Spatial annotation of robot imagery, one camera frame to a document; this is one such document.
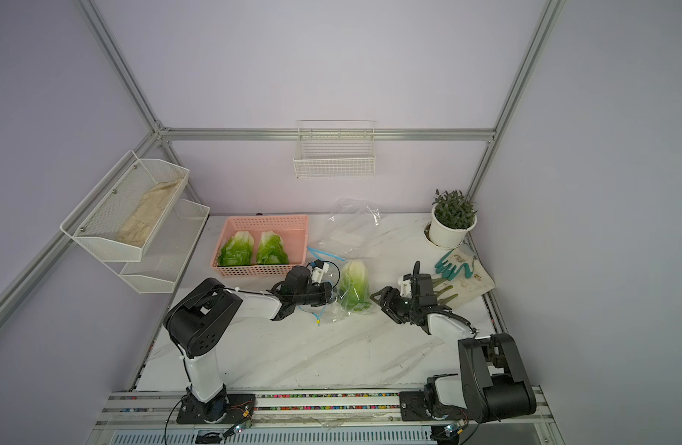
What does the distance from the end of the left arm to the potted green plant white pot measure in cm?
50

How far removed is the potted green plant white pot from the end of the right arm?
0.34 metres

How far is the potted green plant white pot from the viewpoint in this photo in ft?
3.29

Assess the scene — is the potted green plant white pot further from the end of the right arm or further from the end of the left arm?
the end of the left arm

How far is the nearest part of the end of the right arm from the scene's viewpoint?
2.23 feet

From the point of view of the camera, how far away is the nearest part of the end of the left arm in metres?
0.76
